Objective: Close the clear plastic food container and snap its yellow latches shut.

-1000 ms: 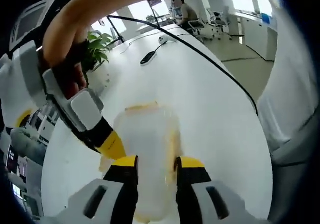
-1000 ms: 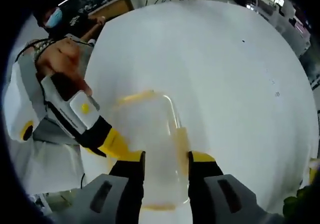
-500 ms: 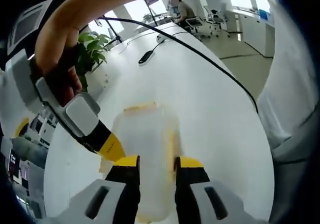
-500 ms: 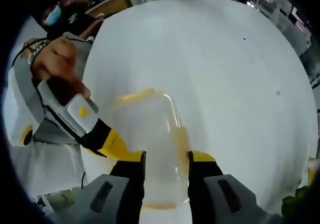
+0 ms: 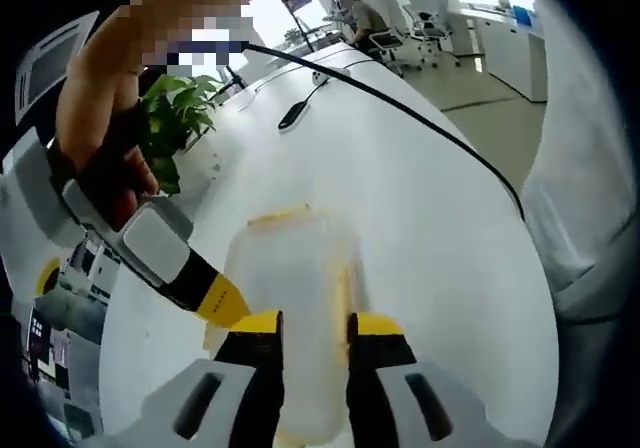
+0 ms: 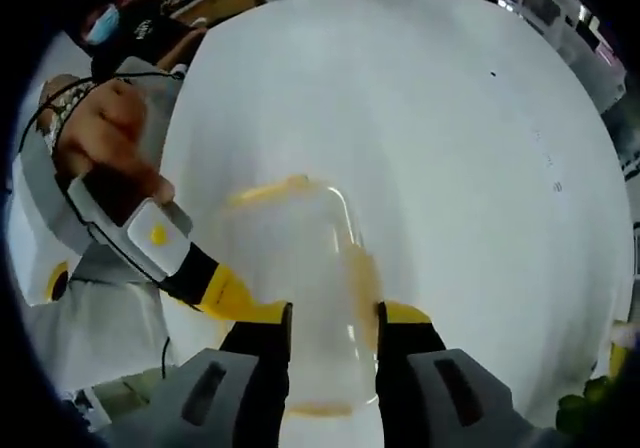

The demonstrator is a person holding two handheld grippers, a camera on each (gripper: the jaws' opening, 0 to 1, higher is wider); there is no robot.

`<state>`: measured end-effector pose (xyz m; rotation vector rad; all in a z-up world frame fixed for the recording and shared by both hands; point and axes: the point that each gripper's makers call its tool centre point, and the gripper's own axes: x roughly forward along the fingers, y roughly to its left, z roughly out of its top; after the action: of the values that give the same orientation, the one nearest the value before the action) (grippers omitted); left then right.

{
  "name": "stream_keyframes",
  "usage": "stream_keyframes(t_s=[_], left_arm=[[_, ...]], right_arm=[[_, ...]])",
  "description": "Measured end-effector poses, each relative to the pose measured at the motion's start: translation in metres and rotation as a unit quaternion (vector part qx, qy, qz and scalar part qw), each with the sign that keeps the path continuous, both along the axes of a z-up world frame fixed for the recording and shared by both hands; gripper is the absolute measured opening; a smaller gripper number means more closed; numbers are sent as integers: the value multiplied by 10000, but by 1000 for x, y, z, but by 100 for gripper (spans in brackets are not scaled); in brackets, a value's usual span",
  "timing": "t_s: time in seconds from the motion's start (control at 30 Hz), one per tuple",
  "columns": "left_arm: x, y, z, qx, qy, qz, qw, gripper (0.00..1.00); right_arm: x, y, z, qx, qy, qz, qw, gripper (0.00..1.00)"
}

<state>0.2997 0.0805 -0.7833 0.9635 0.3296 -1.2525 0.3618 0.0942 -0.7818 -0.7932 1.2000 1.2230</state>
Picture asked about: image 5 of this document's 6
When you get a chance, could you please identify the clear plastic box yellow buckles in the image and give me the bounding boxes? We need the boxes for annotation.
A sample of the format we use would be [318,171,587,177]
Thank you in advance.
[203,201,362,444]

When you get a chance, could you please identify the grey office chair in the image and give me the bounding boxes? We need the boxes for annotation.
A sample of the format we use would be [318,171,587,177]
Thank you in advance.
[368,27,409,77]
[407,0,454,69]

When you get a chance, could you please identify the ceiling air conditioner vent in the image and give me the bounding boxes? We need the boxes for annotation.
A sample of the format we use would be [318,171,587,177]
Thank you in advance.
[13,10,102,125]

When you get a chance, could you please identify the black phone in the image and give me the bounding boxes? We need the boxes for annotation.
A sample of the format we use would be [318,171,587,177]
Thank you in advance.
[276,99,308,131]

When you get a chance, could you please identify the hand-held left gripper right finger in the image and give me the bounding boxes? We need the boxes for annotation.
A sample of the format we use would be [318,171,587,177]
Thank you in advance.
[344,311,544,448]

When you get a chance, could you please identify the green potted plant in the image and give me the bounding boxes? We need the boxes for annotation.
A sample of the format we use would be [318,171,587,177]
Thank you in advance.
[138,74,224,197]

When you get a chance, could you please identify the person's right hand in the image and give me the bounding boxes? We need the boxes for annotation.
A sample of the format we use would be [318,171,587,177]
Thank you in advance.
[51,62,162,232]

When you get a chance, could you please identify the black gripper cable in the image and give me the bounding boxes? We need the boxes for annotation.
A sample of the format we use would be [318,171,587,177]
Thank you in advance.
[246,41,527,222]

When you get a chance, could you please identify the person's white shirt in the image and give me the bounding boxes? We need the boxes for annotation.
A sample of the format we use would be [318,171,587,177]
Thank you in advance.
[519,0,640,448]

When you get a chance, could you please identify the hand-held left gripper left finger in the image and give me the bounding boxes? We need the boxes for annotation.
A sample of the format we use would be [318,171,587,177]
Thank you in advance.
[99,309,287,448]

